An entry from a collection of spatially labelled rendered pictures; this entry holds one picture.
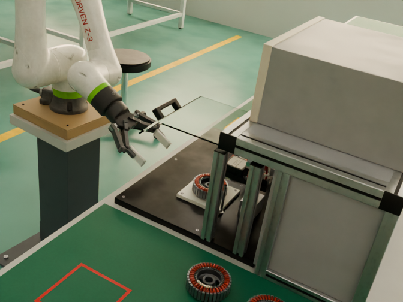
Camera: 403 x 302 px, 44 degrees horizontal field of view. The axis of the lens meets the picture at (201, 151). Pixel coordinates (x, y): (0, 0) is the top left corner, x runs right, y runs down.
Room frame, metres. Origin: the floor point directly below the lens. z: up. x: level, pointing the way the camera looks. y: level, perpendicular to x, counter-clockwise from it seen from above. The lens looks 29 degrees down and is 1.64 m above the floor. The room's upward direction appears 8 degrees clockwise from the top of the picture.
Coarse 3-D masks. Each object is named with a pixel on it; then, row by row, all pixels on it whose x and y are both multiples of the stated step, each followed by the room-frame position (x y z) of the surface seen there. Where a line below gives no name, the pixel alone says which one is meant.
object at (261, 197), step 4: (260, 196) 1.26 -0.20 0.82; (264, 196) 1.27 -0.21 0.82; (240, 200) 1.23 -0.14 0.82; (260, 200) 1.24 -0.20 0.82; (240, 204) 1.22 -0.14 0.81; (260, 204) 1.25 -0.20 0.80; (240, 208) 1.22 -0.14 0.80; (256, 208) 1.22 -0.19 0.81; (260, 208) 1.25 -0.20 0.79; (256, 212) 1.22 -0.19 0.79
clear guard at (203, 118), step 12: (180, 108) 1.28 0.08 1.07; (192, 108) 1.30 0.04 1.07; (204, 108) 1.31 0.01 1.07; (216, 108) 1.32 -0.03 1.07; (228, 108) 1.33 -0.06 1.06; (168, 120) 1.19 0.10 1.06; (180, 120) 1.21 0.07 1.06; (192, 120) 1.22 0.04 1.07; (204, 120) 1.23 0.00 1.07; (216, 120) 1.24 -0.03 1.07; (228, 120) 1.25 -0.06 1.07; (192, 132) 1.14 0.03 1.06; (204, 132) 1.15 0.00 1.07; (216, 132) 1.16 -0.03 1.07; (216, 144) 1.10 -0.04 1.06
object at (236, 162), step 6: (234, 156) 1.31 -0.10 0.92; (228, 162) 1.27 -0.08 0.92; (234, 162) 1.27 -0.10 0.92; (240, 162) 1.28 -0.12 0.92; (228, 168) 1.25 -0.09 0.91; (234, 168) 1.25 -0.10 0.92; (240, 168) 1.24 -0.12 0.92; (246, 168) 1.26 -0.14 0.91; (228, 174) 1.25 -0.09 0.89; (234, 174) 1.24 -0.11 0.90; (240, 174) 1.24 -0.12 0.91; (246, 174) 1.25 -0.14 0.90; (240, 180) 1.23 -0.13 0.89; (246, 180) 1.22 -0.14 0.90; (270, 180) 1.24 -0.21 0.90; (264, 186) 1.20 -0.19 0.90
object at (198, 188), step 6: (204, 174) 1.35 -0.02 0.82; (198, 180) 1.31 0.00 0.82; (204, 180) 1.34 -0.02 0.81; (192, 186) 1.30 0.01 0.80; (198, 186) 1.28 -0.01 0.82; (204, 186) 1.31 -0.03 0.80; (198, 192) 1.27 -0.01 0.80; (204, 192) 1.26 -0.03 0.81; (222, 192) 1.27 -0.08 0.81; (204, 198) 1.26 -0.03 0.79
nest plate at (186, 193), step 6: (186, 186) 1.32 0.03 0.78; (228, 186) 1.36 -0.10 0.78; (180, 192) 1.28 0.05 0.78; (186, 192) 1.29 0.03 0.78; (192, 192) 1.29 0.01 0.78; (228, 192) 1.32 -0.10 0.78; (234, 192) 1.33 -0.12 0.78; (186, 198) 1.26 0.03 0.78; (192, 198) 1.26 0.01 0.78; (198, 198) 1.26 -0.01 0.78; (228, 198) 1.29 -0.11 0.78; (198, 204) 1.24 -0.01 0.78; (204, 204) 1.24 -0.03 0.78
